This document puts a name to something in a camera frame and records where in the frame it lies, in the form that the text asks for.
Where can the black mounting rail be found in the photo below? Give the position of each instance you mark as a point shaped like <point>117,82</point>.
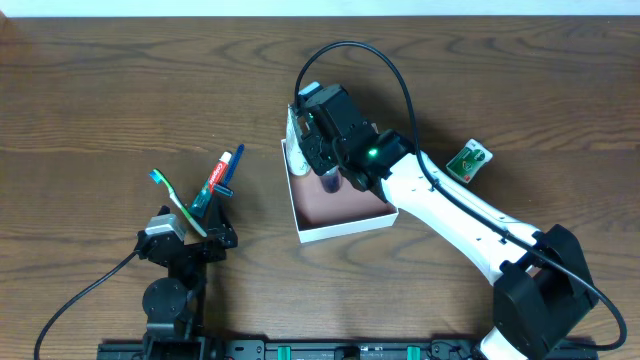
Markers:
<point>260,350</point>

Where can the blue foaming soap pump bottle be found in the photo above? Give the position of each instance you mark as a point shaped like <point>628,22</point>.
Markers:
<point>331,181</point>

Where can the red Colgate toothpaste tube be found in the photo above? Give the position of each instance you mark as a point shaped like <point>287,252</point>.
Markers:
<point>212,184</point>

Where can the white box with pink interior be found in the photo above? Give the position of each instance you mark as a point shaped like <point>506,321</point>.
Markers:
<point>319,215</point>

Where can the blue disposable razor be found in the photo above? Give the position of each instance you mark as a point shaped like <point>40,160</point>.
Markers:
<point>230,167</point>

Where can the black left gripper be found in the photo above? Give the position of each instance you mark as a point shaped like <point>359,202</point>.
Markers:
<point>195,248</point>

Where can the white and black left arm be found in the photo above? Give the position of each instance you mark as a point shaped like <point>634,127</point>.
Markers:
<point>175,304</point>

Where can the green and blue toothbrush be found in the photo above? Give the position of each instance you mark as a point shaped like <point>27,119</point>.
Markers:
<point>159,178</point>

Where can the green Dettol soap box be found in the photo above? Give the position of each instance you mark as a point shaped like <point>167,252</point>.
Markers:
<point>469,160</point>

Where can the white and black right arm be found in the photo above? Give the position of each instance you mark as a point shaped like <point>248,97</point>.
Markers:
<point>539,279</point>

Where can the white Pantene bamboo tube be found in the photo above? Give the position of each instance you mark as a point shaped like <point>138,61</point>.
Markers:
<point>296,162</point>

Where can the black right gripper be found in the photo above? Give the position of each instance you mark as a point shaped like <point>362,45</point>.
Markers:
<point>314,151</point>

